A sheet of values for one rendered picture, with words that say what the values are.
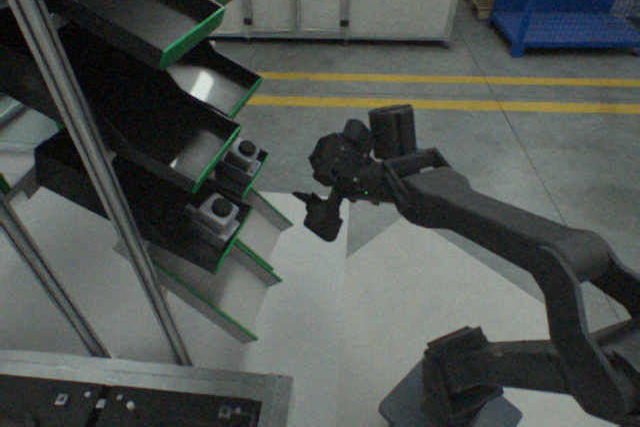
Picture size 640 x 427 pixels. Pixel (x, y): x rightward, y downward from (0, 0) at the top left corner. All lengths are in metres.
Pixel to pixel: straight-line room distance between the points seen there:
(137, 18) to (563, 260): 0.45
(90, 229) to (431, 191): 1.01
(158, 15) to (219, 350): 0.67
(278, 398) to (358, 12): 3.90
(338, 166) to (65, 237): 0.90
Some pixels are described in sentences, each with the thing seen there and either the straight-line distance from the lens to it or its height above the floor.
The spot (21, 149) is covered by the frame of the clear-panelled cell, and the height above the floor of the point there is 0.88.
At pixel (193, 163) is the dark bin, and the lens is 0.56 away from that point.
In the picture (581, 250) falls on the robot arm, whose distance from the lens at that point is 0.38.
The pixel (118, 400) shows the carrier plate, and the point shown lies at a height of 0.97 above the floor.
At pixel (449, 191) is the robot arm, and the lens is 0.47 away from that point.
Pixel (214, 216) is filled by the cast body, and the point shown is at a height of 1.26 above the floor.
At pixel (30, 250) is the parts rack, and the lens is 0.74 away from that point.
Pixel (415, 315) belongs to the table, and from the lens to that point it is 1.00.
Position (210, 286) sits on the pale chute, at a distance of 0.79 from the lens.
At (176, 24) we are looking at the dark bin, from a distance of 0.52.
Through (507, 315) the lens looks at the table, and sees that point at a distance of 1.07.
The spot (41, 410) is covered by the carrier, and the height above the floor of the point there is 0.97.
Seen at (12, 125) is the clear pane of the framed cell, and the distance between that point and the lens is 1.65.
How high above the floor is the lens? 1.69
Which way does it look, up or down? 41 degrees down
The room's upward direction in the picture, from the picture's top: straight up
